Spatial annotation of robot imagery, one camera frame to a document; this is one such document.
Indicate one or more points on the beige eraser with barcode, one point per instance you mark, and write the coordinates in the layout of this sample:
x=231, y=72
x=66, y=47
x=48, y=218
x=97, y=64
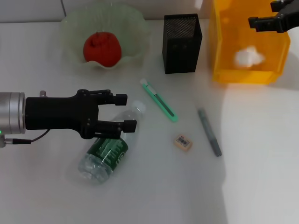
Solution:
x=183, y=142

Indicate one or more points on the pale green glass fruit bowl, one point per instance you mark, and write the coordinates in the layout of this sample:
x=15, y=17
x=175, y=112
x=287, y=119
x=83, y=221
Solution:
x=130, y=35

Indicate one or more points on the clear green-label water bottle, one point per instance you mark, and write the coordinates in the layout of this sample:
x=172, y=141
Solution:
x=105, y=154

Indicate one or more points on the red-orange fruit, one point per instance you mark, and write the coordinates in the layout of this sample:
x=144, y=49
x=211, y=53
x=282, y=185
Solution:
x=102, y=49

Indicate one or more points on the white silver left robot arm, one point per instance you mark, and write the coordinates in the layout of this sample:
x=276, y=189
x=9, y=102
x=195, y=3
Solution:
x=11, y=112

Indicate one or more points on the yellow plastic bin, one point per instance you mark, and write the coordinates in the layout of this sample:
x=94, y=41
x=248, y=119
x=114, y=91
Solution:
x=229, y=28

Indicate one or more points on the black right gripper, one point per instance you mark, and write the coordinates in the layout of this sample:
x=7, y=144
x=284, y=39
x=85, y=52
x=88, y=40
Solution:
x=290, y=16

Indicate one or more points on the grey marker pen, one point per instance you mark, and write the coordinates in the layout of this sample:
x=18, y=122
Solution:
x=210, y=133

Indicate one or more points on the black mesh pen holder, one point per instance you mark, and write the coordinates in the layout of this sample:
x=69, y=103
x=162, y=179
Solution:
x=181, y=46

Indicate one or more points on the white paper ball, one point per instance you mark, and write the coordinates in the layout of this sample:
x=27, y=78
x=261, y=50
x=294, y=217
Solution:
x=248, y=57

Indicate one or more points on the green utility knife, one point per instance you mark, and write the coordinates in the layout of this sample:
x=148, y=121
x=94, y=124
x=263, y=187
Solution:
x=158, y=100

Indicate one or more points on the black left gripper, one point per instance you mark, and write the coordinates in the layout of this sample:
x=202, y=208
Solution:
x=58, y=114

